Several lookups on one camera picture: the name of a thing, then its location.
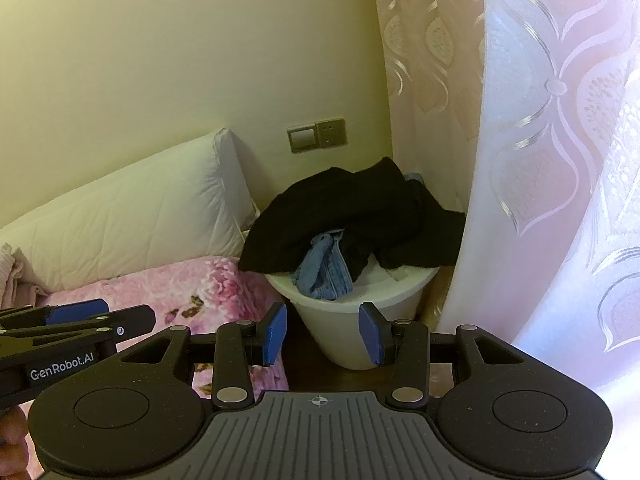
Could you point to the small light blue cloth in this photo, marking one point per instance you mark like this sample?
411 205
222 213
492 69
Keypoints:
414 178

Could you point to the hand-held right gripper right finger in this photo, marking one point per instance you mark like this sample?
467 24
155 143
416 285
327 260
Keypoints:
370 335

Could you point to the blue jeans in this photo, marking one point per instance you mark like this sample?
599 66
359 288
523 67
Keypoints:
320 270

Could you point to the black garment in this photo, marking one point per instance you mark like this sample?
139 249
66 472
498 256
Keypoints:
350 200

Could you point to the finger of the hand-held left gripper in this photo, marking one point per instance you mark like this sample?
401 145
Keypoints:
135 320
75 312

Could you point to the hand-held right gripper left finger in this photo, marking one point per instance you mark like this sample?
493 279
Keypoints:
275 335

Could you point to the bronze wall socket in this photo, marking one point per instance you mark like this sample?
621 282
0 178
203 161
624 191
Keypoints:
331 133

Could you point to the sheer patterned curtain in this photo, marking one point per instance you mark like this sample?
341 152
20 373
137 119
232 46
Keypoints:
430 60
550 160

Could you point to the white quilted pillow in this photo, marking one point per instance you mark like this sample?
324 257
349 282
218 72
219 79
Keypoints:
150 210

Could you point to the pink rose print blanket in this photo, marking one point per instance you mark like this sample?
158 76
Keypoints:
150 285

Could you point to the white laundry basket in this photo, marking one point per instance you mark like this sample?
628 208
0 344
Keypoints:
340 325

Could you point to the person's left hand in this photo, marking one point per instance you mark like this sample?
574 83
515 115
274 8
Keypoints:
12 440

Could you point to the pale pink folded cloth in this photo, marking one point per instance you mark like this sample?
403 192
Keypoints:
10 270

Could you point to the bronze wall switch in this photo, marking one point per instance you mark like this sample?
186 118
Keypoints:
302 138

